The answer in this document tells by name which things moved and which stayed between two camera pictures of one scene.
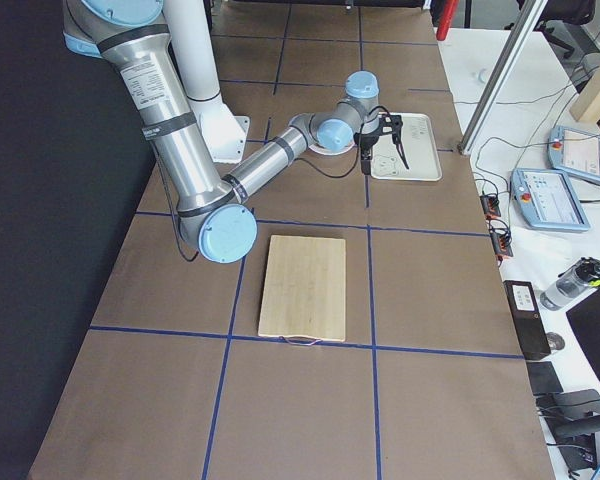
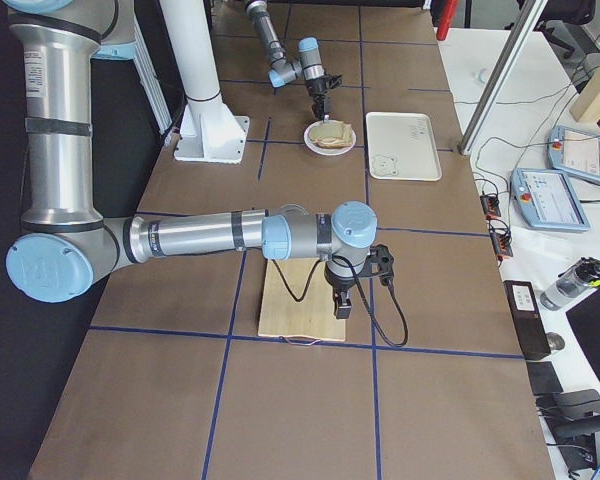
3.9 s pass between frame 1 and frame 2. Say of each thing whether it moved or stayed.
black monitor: stayed
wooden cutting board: stayed
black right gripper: moved
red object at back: stayed
